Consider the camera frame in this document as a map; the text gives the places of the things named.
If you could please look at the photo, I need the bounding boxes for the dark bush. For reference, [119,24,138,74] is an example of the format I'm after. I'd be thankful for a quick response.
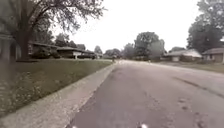
[32,46,62,60]

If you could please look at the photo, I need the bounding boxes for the grass lawn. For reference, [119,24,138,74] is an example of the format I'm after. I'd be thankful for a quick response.
[0,58,114,118]

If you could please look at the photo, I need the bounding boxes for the grass verge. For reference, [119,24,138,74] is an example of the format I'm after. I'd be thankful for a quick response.
[156,60,224,75]

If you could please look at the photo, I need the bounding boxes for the grey building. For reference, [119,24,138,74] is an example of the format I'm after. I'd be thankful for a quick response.
[0,32,22,62]

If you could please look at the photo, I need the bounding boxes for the pale concrete gutter strip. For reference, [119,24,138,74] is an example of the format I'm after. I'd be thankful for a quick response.
[0,63,118,128]

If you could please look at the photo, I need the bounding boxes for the low brown house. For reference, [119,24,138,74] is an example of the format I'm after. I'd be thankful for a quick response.
[28,41,98,60]

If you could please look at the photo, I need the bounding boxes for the large spreading tree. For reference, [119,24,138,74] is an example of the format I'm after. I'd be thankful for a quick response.
[0,0,106,63]

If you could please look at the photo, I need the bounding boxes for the round leafy tree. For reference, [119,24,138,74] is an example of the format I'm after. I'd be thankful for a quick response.
[133,31,166,61]

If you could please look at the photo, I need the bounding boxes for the grey asphalt road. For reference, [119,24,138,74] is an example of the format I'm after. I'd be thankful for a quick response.
[65,59,224,128]

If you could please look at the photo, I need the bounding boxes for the tall dark tree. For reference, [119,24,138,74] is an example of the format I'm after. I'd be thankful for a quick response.
[186,0,224,54]

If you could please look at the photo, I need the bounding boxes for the white house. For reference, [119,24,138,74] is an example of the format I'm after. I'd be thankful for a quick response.
[164,48,203,63]

